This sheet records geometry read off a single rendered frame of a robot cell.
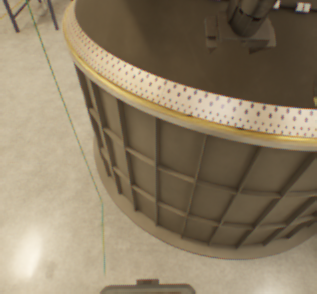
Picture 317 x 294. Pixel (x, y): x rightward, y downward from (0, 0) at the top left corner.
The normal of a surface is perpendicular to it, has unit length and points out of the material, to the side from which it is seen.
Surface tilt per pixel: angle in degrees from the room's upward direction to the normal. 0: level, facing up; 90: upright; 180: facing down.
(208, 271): 0
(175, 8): 62
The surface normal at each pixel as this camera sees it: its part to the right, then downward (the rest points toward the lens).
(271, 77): -0.19, 0.33
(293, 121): -0.09, 0.02
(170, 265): 0.00, -0.66
